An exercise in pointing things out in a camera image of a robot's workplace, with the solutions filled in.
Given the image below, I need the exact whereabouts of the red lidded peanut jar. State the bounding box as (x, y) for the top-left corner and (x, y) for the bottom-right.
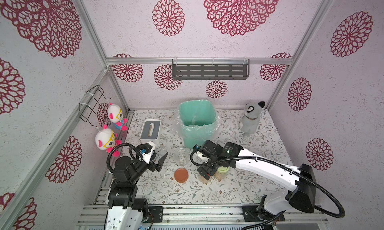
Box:
(198, 170), (211, 184)

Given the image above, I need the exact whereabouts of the green trash bin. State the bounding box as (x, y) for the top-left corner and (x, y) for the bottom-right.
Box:
(179, 99), (217, 149)

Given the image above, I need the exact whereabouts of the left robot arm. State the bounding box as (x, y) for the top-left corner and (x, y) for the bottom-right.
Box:
(104, 141), (168, 230)

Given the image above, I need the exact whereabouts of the lower pink white plush doll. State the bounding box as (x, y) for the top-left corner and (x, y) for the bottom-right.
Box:
(95, 125), (122, 153)

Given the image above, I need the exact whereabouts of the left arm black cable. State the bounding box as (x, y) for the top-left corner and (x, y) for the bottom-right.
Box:
(106, 142), (143, 174)

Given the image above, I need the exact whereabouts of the brown jar lid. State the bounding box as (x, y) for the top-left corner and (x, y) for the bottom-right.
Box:
(174, 168), (189, 183)

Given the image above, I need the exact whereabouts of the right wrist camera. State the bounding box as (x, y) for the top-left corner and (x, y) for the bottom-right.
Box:
(192, 145), (209, 164)

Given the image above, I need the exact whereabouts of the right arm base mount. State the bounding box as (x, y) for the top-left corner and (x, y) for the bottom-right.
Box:
(242, 195), (275, 222)

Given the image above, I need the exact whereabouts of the upper pink white plush doll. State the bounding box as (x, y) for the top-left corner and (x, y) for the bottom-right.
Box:
(107, 103), (128, 131)

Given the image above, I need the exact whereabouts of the black wire basket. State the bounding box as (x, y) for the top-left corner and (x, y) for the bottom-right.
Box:
(78, 85), (112, 127)

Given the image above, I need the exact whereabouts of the grey wall shelf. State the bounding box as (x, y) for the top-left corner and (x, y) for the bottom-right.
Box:
(171, 59), (250, 80)

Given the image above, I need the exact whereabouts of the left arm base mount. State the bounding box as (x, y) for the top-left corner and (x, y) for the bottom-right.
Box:
(142, 206), (164, 224)

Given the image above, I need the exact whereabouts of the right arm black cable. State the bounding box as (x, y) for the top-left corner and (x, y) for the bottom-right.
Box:
(189, 147), (346, 230)

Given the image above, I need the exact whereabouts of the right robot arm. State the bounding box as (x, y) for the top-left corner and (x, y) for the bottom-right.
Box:
(191, 140), (316, 220)

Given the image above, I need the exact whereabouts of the pink white plush doll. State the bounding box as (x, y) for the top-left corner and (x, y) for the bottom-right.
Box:
(107, 103), (128, 131)
(95, 125), (122, 153)

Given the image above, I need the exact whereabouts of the green lidded peanut jar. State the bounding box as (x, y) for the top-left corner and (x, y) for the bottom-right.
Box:
(214, 167), (230, 181)

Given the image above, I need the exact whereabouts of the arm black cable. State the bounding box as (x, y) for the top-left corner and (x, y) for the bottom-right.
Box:
(106, 142), (143, 174)
(189, 147), (346, 230)

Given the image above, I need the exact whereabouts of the grey plush dog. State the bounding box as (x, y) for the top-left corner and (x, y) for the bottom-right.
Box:
(239, 101), (266, 136)

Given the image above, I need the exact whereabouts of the glass jar of peanuts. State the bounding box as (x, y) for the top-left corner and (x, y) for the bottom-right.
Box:
(175, 148), (190, 167)

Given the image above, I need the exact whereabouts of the aluminium rail frame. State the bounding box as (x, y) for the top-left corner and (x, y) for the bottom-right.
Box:
(76, 203), (329, 230)

